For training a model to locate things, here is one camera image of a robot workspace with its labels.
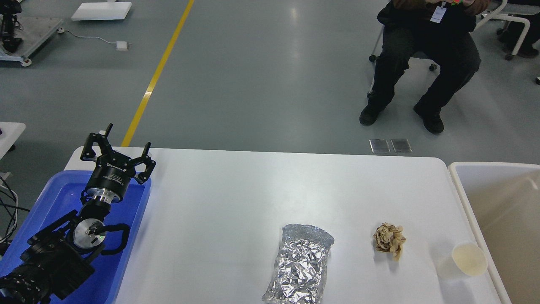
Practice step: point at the white power adapter with cable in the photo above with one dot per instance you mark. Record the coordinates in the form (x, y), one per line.
(119, 45)

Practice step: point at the metal cart with robot base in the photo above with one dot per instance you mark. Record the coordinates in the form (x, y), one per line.
(22, 36)

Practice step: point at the left metal floor plate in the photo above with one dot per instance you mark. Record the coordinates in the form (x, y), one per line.
(379, 146)

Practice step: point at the white side table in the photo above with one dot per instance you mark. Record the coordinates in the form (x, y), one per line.
(10, 132)

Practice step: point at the silver foil bag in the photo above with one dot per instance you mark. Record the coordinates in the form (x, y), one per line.
(300, 268)

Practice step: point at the blue plastic tray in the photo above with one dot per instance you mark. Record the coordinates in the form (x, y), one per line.
(62, 195)

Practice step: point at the white office chair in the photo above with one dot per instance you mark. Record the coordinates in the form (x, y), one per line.
(522, 29)

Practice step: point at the white foam board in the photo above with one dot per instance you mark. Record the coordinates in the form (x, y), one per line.
(99, 11)

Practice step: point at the white plastic bin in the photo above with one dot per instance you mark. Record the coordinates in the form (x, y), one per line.
(502, 205)

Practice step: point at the metal floor plate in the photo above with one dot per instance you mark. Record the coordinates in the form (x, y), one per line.
(401, 145)
(379, 146)

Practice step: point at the crumpled brown paper ball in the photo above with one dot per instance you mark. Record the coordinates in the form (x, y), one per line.
(389, 238)

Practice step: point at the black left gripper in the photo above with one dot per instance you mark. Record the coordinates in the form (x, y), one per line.
(113, 172)

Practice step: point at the white paper cup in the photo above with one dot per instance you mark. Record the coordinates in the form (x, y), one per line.
(463, 262)

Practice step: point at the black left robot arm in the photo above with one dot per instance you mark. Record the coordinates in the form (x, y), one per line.
(59, 257)

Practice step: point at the right metal floor plate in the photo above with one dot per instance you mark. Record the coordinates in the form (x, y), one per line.
(401, 145)

